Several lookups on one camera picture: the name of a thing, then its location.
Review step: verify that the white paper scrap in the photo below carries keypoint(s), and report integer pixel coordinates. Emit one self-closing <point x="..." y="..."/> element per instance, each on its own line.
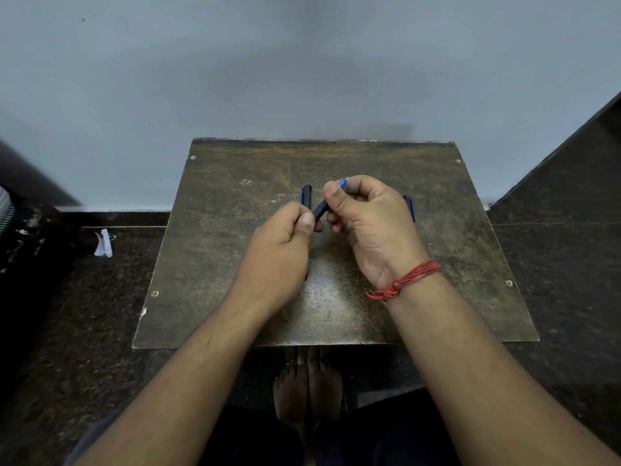
<point x="103" y="244"/>

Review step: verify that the person's left thumb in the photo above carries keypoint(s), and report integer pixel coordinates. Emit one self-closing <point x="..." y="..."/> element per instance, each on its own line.
<point x="303" y="227"/>

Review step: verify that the person's right hand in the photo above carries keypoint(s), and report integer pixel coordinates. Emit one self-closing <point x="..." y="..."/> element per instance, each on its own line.
<point x="378" y="232"/>

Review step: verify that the black pen barrel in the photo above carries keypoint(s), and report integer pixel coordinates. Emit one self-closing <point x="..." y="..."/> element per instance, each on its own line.
<point x="320" y="209"/>

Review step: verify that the red thread wrist band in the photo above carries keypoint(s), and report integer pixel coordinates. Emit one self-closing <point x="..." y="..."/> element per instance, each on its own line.
<point x="412" y="277"/>

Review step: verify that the person's right thumb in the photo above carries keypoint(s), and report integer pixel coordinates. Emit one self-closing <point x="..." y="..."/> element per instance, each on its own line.
<point x="339" y="198"/>

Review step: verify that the person's left foot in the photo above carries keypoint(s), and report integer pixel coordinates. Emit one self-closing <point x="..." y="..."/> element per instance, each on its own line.
<point x="291" y="390"/>

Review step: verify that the person's left forearm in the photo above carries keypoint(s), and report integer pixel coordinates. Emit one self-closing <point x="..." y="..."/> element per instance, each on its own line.
<point x="184" y="383"/>

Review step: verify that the person's right forearm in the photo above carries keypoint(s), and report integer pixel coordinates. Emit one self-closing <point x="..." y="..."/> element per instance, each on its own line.
<point x="485" y="373"/>

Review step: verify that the black scuffed furniture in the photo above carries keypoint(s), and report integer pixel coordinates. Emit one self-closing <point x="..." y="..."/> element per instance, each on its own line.
<point x="29" y="247"/>

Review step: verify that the person's right foot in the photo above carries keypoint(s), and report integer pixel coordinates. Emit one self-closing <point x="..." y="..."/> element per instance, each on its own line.
<point x="325" y="385"/>

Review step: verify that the black and blue pen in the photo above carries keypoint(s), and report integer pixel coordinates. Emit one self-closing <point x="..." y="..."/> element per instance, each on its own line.
<point x="410" y="208"/>
<point x="306" y="195"/>

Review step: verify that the person's left hand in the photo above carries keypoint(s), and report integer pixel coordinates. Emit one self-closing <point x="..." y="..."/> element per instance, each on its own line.
<point x="274" y="259"/>

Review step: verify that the person's foot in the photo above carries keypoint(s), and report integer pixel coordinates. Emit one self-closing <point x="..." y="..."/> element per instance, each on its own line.
<point x="291" y="390"/>
<point x="325" y="385"/>

